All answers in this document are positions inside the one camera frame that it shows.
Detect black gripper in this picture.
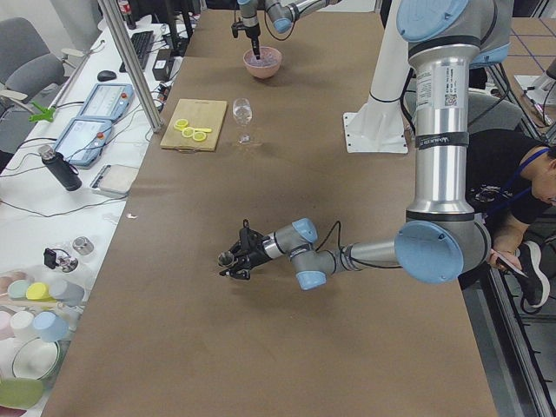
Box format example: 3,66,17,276
245,24,261,60
219,236,268,281

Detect steel jigger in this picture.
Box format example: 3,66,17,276
217,251,235,268

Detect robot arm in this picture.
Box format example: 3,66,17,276
218,1,513,290
231,0,339,60

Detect pink bowl of ice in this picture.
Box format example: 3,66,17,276
242,46,282,79

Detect clear wine glass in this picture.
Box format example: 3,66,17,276
232,97,254,145

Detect bamboo cutting board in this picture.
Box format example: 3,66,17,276
160,99,228,152

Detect black power adapter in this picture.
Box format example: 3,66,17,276
152,49,174,82

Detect lemon slice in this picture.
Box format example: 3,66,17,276
174,119,189,131
192,131,207,142
182,127,195,137

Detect black keyboard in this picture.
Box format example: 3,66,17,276
130,30,155,70

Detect lemon slice middle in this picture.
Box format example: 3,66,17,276
182,127,195,137

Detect kitchen scale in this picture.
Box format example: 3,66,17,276
90,164,139,197

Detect black computer mouse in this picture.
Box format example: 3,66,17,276
96,70,117,83

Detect small steel weight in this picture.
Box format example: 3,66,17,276
71,236,96,257

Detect upper teach pendant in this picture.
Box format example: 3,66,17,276
78,83,134,122

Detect teach pendant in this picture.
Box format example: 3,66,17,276
78,83,134,122
54,117,113,169

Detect grey cup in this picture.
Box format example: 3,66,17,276
49,280,85,307

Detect glass dispenser jar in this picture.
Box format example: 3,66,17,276
43,248,78,273

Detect lower teach pendant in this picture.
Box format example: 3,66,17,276
54,117,113,169

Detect light blue cup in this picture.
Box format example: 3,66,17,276
32,311,70,342

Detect yellow cup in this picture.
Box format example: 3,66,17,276
25,281,51,301

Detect black water bottle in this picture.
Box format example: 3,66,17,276
38,144,82,191

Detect green clamp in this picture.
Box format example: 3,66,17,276
28,101,56,122

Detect green cup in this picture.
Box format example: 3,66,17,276
8,280,30,301

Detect white cup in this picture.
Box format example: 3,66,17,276
10,311,36,341

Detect white plate green rim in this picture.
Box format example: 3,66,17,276
11,338,61,381

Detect grey office chair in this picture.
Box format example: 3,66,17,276
1,17,76,153

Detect pink cup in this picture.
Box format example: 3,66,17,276
0,311,14,341

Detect person in black shirt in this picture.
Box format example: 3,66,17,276
459,129,555,308

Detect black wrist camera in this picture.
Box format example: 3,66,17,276
231,21,245,39
240,219,261,248

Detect aluminium frame post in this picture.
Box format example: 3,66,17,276
98,0,163,133

